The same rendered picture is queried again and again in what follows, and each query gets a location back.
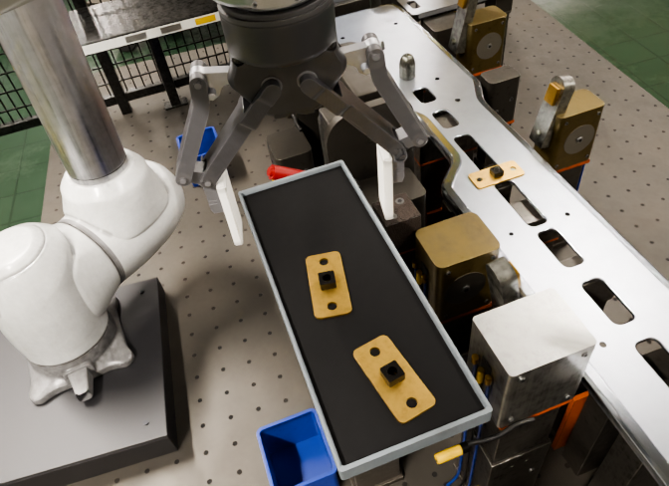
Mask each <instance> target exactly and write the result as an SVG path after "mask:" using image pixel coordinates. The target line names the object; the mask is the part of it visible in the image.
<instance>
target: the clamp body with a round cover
mask: <svg viewBox="0 0 669 486"><path fill-rule="evenodd" d="M499 251H500V242H499V240H498V239H497V238H496V237H495V235H494V234H493V233H492V231H491V230H490V229H489V228H488V226H487V225H486V224H485V223H484V221H483V220H482V219H481V218H480V216H479V215H478V214H477V213H474V212H467V213H464V214H461V215H458V216H455V217H452V218H449V219H446V220H443V221H441V222H438V223H435V224H432V225H429V226H426V227H423V228H420V229H418V230H417V231H416V233H415V259H414V260H412V268H414V279H415V281H416V283H417V284H418V286H419V288H420V289H421V291H422V293H423V294H424V296H425V298H426V299H427V301H428V303H429V304H430V306H431V308H432V309H433V311H434V313H435V314H436V316H437V318H438V319H439V321H440V322H441V324H442V326H443V327H444V329H445V331H446V332H447V334H448V336H449V337H450V339H451V341H452V342H453V344H454V346H455V347H456V349H457V351H458V352H459V354H460V356H461V357H462V359H463V361H464V362H465V364H466V365H467V361H468V353H469V346H470V338H471V330H472V322H473V318H474V317H475V316H477V315H480V314H482V313H484V309H486V308H489V307H491V306H492V302H491V301H492V299H491V293H490V288H489V282H488V276H487V271H486V264H488V263H490V262H492V261H494V260H496V259H498V258H499Z"/></svg>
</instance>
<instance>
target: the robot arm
mask: <svg viewBox="0 0 669 486"><path fill-rule="evenodd" d="M213 1H215V2H217V8H218V12H219V16H220V20H221V24H222V28H223V32H224V36H225V40H226V44H227V49H228V53H229V57H230V59H229V63H228V66H214V67H207V66H206V64H205V63H204V62H203V61H201V60H195V61H193V62H192V63H191V65H190V74H189V89H190V95H191V102H190V106H189V111H188V115H187V119H186V123H185V127H184V132H183V136H182V140H181V144H180V148H179V152H178V156H177V161H176V174H175V176H174V175H173V174H172V173H171V172H170V171H169V170H168V169H167V168H165V167H164V166H162V165H161V164H159V163H156V162H153V161H150V160H144V158H143V157H142V156H140V155H139V154H137V153H135V152H133V151H131V150H128V149H126V148H123V146H122V144H121V141H120V139H119V136H118V134H117V132H116V129H115V127H114V124H113V122H112V118H111V116H110V113H109V111H108V108H107V106H106V104H105V101H104V99H103V96H102V94H101V91H100V89H99V87H98V84H97V82H96V79H95V77H94V75H93V72H92V70H91V67H90V65H89V62H88V60H87V58H86V55H85V53H84V50H83V48H82V46H81V43H80V41H79V38H78V36H77V33H76V31H75V28H74V26H73V23H72V21H71V19H70V16H69V14H68V11H67V9H66V6H65V4H64V2H63V0H0V44H1V46H2V48H3V50H4V52H5V54H6V56H7V58H8V60H9V62H10V63H11V65H12V67H13V69H14V71H15V73H16V75H17V77H18V79H19V81H20V83H21V85H22V87H23V89H24V90H25V92H26V94H27V96H28V98H29V100H30V102H31V104H32V106H33V108H34V110H35V112H36V114H37V115H38V117H39V119H40V121H41V123H42V125H43V127H44V129H45V131H46V133H47V135H48V137H49V139H50V141H51V142H52V144H53V146H54V148H55V150H56V152H57V154H58V156H59V158H60V160H61V162H62V164H63V166H64V168H65V169H66V172H65V174H64V177H63V179H62V182H61V193H62V198H63V211H64V213H65V216H64V217H63V218H62V219H61V220H60V221H59V222H57V223H56V224H53V225H51V224H47V223H23V224H19V225H16V226H13V227H11V228H8V229H5V230H3V231H1V232H0V331H1V332H2V333H3V335H4V336H5V337H6V338H7V339H8V340H9V342H10V343H11V344H12V345H13V346H14V347H15V348H16V349H17V350H18V351H20V352H21V353H22V354H23V355H24V356H25V357H26V359H27V360H28V363H29V371H30V379H31V386H30V391H29V399H30V400H31V401H32V402H33V403H34V404H36V405H40V404H43V403H45V402H46V401H48V400H49V399H50V398H52V397H53V396H55V395H57V394H59V393H61V392H63V391H65V390H68V389H70V388H73V390H74V392H75V395H76V397H77V399H78V400H79V401H86V400H88V399H90V398H92V396H93V392H94V378H95V377H97V376H100V375H102V374H104V373H106V372H109V371H111V370H114V369H118V368H123V367H127V366H129V365H131V364H132V363H133V361H134V354H133V352H132V351H131V349H130V348H129V347H128V346H127V343H126V340H125V336H124V332H123V329H122V325H121V322H120V318H119V315H118V311H117V308H118V299H117V297H116V296H115V295H114V294H115V292H116V290H117V288H118V287H119V285H120V284H121V283H122V282H123V281H124V280H126V279H127V278H128V277H129V276H131V275H132V274H133V273H134V272H136V271H137V270H138V269H139V268H140V267H141V266H142V265H144V264H145V263H146V262H147V261H148V260H149V259H150V258H151V257H152V256H153V255H154V254H155V253H156V252H157V251H158V250H159V249H160V247H161V246H162V245H163V244H164V243H165V242H166V241H167V240H168V238H169V237H170V236H171V235H172V233H173V232H174V230H175V229H176V227H177V225H178V223H179V221H180V219H181V216H182V214H183V210H184V206H185V198H184V193H183V189H182V187H181V186H187V185H189V184H190V183H196V184H199V185H201V186H202V187H203V189H204V192H205V195H206V198H207V200H208V203H209V206H210V209H211V210H212V211H213V212H214V213H220V212H224V213H225V216H226V219H227V222H228V225H229V228H230V231H231V234H232V237H233V240H234V244H235V245H236V246H237V245H242V244H243V226H242V219H241V216H240V212H239V209H238V206H237V202H236V199H235V196H234V192H233V189H232V186H231V182H230V179H229V176H228V172H227V169H226V168H227V167H228V165H229V164H230V162H231V161H232V159H233V158H234V156H235V155H236V153H237V152H238V150H239V149H240V147H241V146H242V144H243V143H244V141H245V140H246V138H247V137H248V135H249V134H250V133H251V131H252V130H255V129H256V128H257V127H258V125H259V124H260V122H261V121H262V119H263V118H264V116H265V115H267V116H271V117H274V118H275V120H276V119H282V118H286V117H288V116H290V115H293V114H302V115H306V114H313V113H315V112H316V109H318V108H319V107H321V106H324V107H325V108H326V109H328V110H329V111H330V112H332V113H333V114H334V115H336V116H337V117H339V116H341V117H342V118H344V119H345V120H346V121H348V122H349V123H350V124H352V125H353V126H354V127H356V128H357V129H358V130H360V131H361V132H362V133H364V134H365V135H366V136H368V137H369V138H370V139H372V140H373V141H374V142H375V143H376V146H377V168H378V190H379V200H380V204H381V207H382V211H383V214H384V217H385V219H386V220H389V219H392V218H393V183H396V182H402V180H403V178H404V161H405V160H406V159H407V157H408V154H407V151H406V150H407V149H408V148H410V147H412V146H414V145H415V146H417V147H421V146H423V145H425V144H426V143H427V140H428V138H427V136H426V133H425V131H424V129H423V126H422V124H421V122H420V120H419V118H418V116H417V115H416V113H415V112H414V110H413V108H412V107H411V105H410V104H409V102H408V100H407V99H406V97H405V96H404V94H403V93H402V91H401V90H400V89H399V87H398V86H397V84H396V82H395V81H394V79H393V78H392V76H391V74H390V73H389V71H388V70H387V68H386V64H385V57H384V53H383V51H382V48H381V46H380V43H379V41H378V39H377V36H376V35H375V34H374V33H372V32H369V33H366V34H364V35H363V36H362V38H361V42H359V43H355V44H352V45H348V46H344V47H342V46H341V45H340V44H339V42H338V41H337V34H336V24H335V3H334V0H213ZM347 65H353V66H355V67H356V68H357V70H358V71H359V72H360V73H361V74H364V75H366V76H368V75H370V76H371V79H372V81H373V84H374V86H375V87H376V89H377V90H378V92H379V93H380V95H381V96H382V98H383V99H384V101H385V102H386V104H387V105H388V107H389V108H390V110H391V111H392V113H393V114H394V116H395V117H396V119H397V120H398V122H399V123H400V125H401V127H400V128H396V127H395V126H393V125H392V124H391V123H390V122H388V121H387V120H386V119H385V118H383V117H382V116H381V115H380V114H378V113H377V112H376V111H375V110H373V109H372V108H371V107H370V106H368V105H367V104H366V103H365V102H364V101H362V100H361V99H360V98H359V97H357V96H356V95H355V94H354V93H352V92H351V91H350V90H349V89H348V88H347V87H346V86H345V85H344V84H343V82H342V81H341V80H340V77H341V76H342V74H343V73H344V71H345V69H346V66H347ZM226 85H230V87H231V88H232V89H233V90H234V91H236V92H237V93H238V94H239V95H241V96H240V98H239V101H238V104H237V106H236V108H235V110H234V111H233V113H232V114H231V116H230V118H228V120H227V121H226V123H225V124H224V126H223V128H222V129H221V131H220V132H219V134H218V135H217V137H216V139H215V140H214V142H213V143H212V145H211V146H210V148H209V150H208V151H207V153H206V154H205V156H204V158H203V156H202V155H201V161H196V160H197V157H198V153H199V149H200V145H201V142H202V138H203V134H204V131H205V128H206V124H207V120H208V116H209V110H210V101H214V100H215V99H216V98H218V97H219V95H220V92H221V89H222V88H223V87H224V86H226Z"/></svg>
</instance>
